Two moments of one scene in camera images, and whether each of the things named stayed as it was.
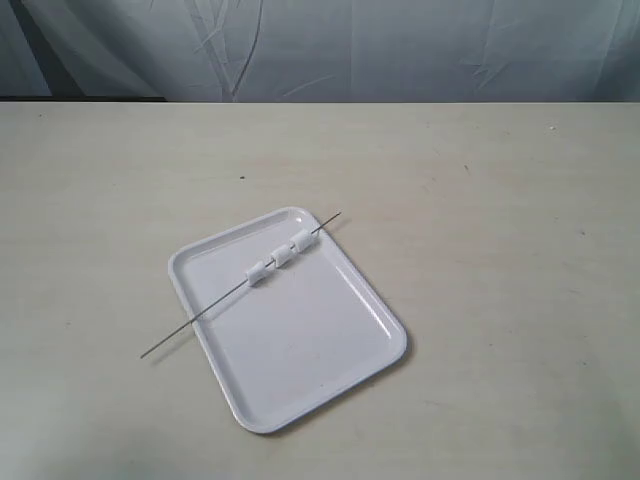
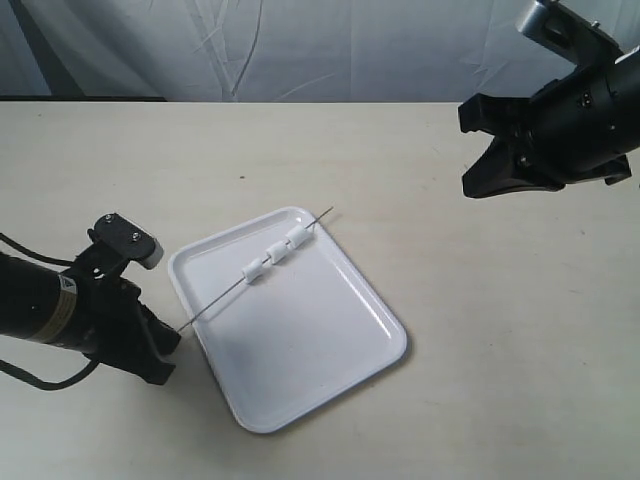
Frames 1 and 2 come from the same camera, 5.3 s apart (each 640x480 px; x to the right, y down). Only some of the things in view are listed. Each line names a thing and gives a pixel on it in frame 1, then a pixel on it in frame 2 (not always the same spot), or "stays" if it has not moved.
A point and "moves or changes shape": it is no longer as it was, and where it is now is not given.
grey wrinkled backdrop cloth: x=322 y=51 stays
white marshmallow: x=283 y=254 moves or changes shape
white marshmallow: x=303 y=240 moves or changes shape
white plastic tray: x=314 y=326 stays
